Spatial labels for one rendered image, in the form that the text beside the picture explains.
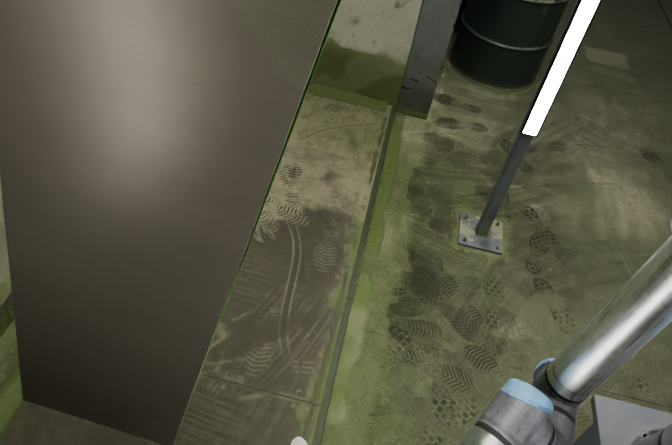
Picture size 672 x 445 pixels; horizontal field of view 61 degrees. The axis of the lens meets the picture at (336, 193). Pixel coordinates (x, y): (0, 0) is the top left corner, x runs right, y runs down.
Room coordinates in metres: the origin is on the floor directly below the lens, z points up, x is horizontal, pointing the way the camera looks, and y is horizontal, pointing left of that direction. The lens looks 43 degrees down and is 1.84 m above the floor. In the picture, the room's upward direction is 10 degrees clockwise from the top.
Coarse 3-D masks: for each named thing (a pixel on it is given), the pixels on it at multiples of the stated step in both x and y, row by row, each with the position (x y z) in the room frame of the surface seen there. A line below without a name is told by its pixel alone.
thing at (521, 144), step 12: (576, 0) 1.88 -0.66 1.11; (540, 84) 1.86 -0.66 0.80; (516, 144) 1.84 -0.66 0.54; (528, 144) 1.83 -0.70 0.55; (516, 156) 1.83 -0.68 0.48; (504, 168) 1.84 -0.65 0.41; (516, 168) 1.83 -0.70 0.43; (504, 180) 1.83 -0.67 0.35; (492, 192) 1.86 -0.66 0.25; (504, 192) 1.83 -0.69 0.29; (492, 204) 1.83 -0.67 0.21; (492, 216) 1.83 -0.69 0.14; (480, 228) 1.83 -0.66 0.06
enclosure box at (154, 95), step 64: (0, 0) 0.53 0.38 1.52; (64, 0) 0.53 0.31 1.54; (128, 0) 0.52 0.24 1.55; (192, 0) 0.52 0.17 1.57; (256, 0) 0.52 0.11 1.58; (320, 0) 0.51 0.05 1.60; (0, 64) 0.53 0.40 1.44; (64, 64) 0.53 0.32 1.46; (128, 64) 0.52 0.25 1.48; (192, 64) 0.52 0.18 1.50; (256, 64) 0.52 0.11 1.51; (0, 128) 0.53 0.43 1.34; (64, 128) 0.53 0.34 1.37; (128, 128) 0.52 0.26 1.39; (192, 128) 0.52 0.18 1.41; (256, 128) 0.52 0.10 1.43; (64, 192) 0.53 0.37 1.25; (128, 192) 0.52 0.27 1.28; (192, 192) 0.52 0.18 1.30; (256, 192) 0.51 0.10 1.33; (64, 256) 0.53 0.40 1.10; (128, 256) 0.52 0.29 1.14; (192, 256) 0.52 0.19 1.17; (64, 320) 0.53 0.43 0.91; (128, 320) 0.52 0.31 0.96; (192, 320) 0.52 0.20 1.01; (64, 384) 0.53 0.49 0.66; (128, 384) 0.52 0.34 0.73; (192, 384) 0.52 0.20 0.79
